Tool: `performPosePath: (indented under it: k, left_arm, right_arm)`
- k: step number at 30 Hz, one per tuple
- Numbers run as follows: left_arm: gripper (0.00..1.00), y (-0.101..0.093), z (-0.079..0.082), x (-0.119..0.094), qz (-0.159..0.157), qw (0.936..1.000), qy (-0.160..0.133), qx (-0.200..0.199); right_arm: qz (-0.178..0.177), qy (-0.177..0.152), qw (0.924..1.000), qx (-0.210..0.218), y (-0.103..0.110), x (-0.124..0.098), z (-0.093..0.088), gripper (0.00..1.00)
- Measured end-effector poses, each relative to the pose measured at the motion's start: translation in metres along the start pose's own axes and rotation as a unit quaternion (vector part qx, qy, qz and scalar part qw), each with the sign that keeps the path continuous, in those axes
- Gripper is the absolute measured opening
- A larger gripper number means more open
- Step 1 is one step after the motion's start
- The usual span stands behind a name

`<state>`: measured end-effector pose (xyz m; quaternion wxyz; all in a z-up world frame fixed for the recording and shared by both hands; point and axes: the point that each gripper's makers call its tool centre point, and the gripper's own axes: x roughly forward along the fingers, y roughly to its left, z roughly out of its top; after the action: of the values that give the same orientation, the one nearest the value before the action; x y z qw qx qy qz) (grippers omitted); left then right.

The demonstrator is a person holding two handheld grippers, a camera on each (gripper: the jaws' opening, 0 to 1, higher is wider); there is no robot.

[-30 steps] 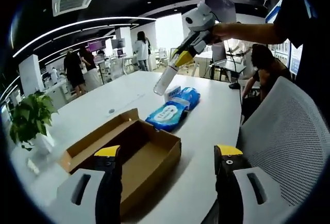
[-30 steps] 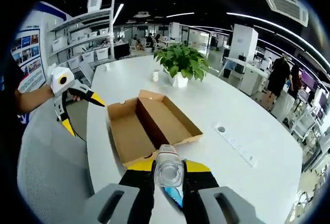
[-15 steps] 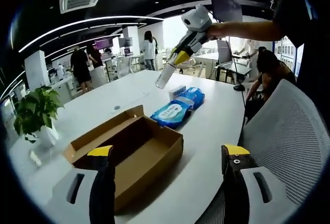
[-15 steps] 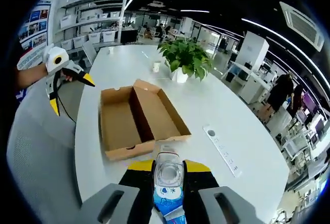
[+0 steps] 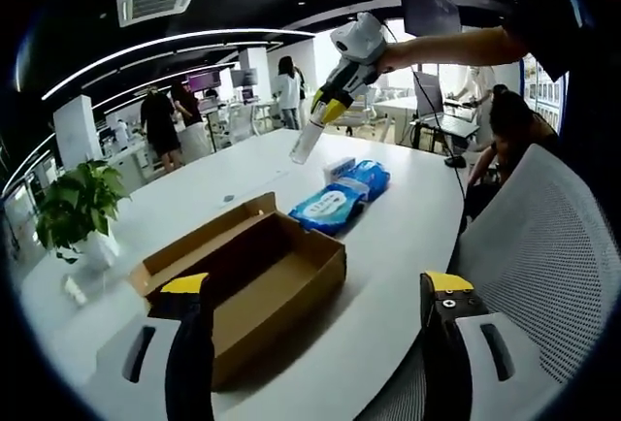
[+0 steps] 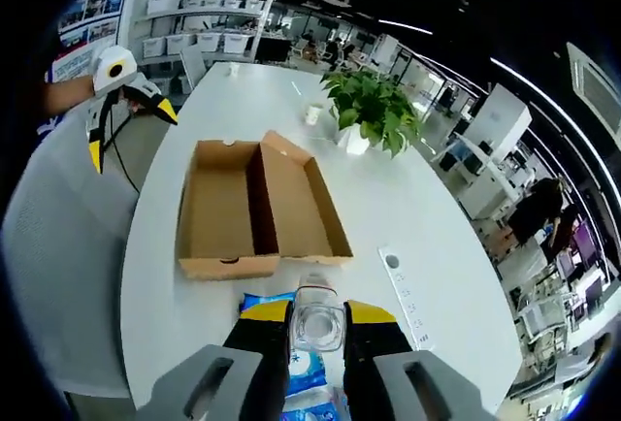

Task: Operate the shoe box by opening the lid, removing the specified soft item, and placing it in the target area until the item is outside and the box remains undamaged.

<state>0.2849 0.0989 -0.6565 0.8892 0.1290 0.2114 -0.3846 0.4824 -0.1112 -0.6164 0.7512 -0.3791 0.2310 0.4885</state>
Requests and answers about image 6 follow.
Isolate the brown cardboard shoe box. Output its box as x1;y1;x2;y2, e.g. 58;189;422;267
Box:
175;129;354;281

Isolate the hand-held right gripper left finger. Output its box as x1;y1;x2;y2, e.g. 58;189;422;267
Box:
135;299;297;421

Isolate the white storage shelf rack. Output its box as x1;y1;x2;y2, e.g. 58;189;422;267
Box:
130;0;292;63

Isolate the white spray bottle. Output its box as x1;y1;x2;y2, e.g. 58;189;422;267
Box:
288;271;348;353

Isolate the white table power strip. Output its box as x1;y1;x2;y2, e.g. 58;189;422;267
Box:
376;244;438;352

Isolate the green plant in white pot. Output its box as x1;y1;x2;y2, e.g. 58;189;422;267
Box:
319;69;423;159

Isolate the person's left hand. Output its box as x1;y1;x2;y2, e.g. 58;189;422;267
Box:
119;89;147;114

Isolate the blue wall poster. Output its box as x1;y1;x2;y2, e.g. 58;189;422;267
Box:
50;0;137;82

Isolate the blue tissue soft pack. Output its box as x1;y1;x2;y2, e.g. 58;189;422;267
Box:
283;348;351;421

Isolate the white ceiling air conditioner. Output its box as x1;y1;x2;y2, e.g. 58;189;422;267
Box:
565;41;621;139

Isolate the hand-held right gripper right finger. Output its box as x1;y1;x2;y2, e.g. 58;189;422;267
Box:
342;298;496;421

